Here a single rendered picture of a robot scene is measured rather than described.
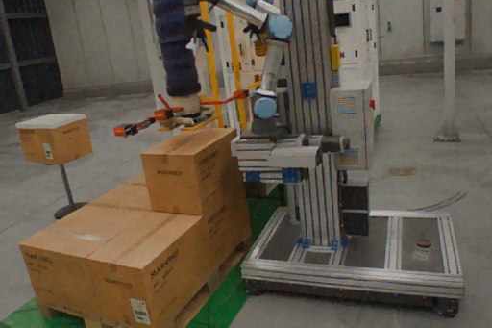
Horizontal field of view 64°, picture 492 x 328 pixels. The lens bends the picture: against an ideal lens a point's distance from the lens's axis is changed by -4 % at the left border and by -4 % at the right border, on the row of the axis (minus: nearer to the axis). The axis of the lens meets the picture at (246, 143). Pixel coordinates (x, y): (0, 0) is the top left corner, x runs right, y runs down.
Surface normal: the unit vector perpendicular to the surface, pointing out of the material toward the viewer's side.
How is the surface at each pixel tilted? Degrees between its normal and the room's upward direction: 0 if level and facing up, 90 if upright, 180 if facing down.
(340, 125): 90
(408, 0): 90
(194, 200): 90
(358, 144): 90
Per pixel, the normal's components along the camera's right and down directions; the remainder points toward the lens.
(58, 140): 0.86, 0.04
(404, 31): -0.35, 0.29
